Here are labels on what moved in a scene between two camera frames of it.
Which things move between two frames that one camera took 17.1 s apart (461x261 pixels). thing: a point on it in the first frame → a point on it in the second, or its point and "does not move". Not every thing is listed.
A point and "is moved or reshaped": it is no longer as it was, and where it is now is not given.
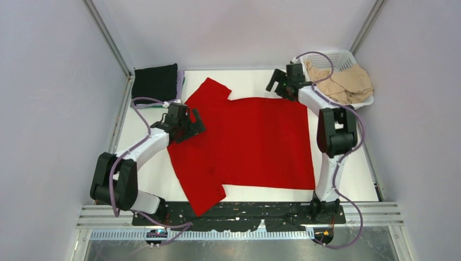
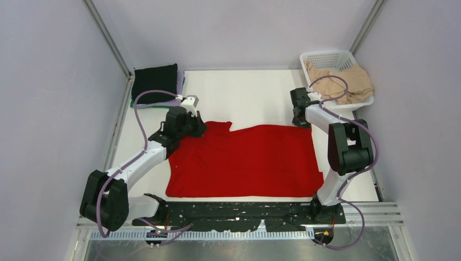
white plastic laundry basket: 336,60 does not move
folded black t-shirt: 159,83 does not move
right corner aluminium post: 367,26 does not move
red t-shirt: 248,144 is moved or reshaped
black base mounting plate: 243,216 does not move
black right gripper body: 288,84 → 300,123
